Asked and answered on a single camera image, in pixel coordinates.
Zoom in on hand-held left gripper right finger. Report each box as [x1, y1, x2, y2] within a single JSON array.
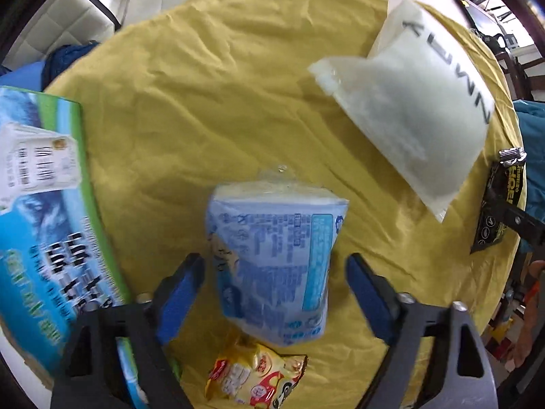
[[345, 253, 500, 409]]

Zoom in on blue printed tissue pack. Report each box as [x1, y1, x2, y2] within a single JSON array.
[[206, 166, 350, 348]]

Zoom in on yellow tablecloth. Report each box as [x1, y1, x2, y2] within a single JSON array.
[[43, 0, 529, 409]]

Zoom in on dark wooden chair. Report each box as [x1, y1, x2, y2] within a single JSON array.
[[485, 32, 538, 101]]

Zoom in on black printed packet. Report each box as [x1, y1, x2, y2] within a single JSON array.
[[469, 147, 529, 255]]

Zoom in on person's right forearm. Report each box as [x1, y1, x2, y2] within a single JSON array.
[[513, 260, 545, 373]]

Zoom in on dark blue cloth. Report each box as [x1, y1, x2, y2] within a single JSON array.
[[42, 40, 100, 92]]

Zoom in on yellow snack packet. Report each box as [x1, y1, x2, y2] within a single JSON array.
[[205, 336, 308, 405]]

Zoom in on teal cloth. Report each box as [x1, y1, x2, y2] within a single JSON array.
[[513, 100, 545, 222]]

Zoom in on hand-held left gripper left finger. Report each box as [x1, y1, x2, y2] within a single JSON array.
[[50, 253, 206, 409]]

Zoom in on white padded sofa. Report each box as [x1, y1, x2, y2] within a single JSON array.
[[7, 0, 130, 69]]

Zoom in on white plastic bag black letters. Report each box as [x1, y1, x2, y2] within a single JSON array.
[[307, 0, 495, 223]]

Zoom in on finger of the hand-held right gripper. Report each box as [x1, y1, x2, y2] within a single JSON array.
[[489, 194, 545, 245]]

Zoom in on green and blue cardboard box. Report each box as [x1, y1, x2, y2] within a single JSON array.
[[0, 86, 132, 389]]

